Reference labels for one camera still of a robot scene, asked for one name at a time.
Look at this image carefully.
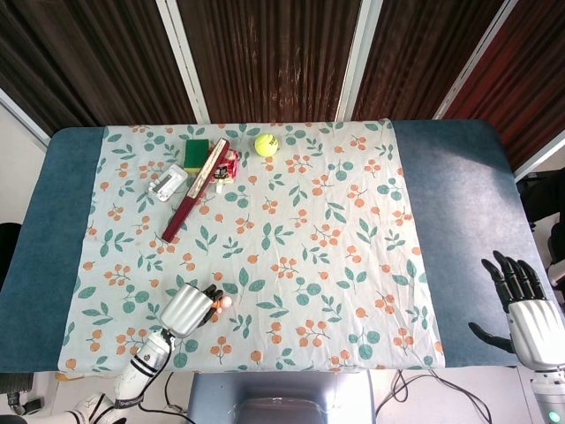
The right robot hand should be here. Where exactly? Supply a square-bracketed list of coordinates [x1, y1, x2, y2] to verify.
[468, 250, 565, 368]

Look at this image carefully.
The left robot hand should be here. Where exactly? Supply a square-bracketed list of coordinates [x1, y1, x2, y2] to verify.
[159, 283, 224, 339]

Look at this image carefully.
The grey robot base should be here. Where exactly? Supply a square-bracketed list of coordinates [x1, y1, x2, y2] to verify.
[186, 369, 377, 424]

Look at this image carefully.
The floral patterned tablecloth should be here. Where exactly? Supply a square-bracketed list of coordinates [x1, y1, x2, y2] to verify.
[57, 118, 446, 373]

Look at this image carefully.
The dark red folding fan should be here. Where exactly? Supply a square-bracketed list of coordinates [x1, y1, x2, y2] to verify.
[161, 137, 232, 243]

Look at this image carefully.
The white rectangular plastic device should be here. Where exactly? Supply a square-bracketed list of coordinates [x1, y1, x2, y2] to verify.
[147, 164, 190, 203]

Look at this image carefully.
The red white snack packet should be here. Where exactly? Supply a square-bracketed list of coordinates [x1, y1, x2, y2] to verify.
[213, 148, 243, 193]

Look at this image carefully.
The green yellow sponge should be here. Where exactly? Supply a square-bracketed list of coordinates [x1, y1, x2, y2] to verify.
[183, 139, 211, 176]

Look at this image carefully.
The yellow tennis ball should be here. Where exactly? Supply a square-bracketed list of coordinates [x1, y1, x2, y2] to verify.
[253, 132, 279, 158]

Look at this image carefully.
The black floor cable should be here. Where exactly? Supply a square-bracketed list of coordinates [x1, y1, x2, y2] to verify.
[374, 368, 493, 424]
[163, 371, 189, 415]

